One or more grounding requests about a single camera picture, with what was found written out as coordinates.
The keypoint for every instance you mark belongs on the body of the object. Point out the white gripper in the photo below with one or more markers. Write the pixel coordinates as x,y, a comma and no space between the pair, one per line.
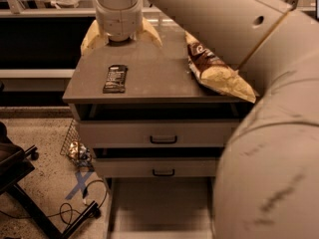
119,26

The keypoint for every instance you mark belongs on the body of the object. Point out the dark rxbar chocolate bar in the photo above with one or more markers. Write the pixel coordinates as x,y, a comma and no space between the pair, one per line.
116,79

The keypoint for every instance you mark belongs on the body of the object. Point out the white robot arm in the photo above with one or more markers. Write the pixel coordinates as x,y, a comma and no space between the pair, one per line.
267,181

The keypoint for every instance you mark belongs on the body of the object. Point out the grey drawer cabinet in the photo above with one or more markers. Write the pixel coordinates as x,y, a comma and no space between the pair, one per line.
159,86

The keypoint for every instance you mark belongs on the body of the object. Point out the open bottom drawer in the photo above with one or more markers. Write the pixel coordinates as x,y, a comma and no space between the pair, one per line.
161,208

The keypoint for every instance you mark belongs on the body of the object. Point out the brown yellow chip bag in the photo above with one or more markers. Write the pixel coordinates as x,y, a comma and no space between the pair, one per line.
213,73

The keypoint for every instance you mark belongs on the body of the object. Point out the black office chair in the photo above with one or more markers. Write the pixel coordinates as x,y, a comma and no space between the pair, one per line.
14,166

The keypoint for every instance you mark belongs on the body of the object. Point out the top drawer with handle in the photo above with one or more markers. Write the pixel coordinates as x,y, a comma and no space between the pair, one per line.
156,133

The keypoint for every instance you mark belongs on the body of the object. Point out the drawer with handle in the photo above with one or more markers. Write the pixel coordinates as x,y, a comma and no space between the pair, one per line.
156,133
156,167

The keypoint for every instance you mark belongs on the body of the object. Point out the wire waste basket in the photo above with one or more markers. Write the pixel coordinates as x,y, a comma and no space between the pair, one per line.
73,148

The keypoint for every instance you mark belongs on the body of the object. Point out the middle drawer with handle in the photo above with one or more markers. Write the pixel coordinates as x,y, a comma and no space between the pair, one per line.
156,167

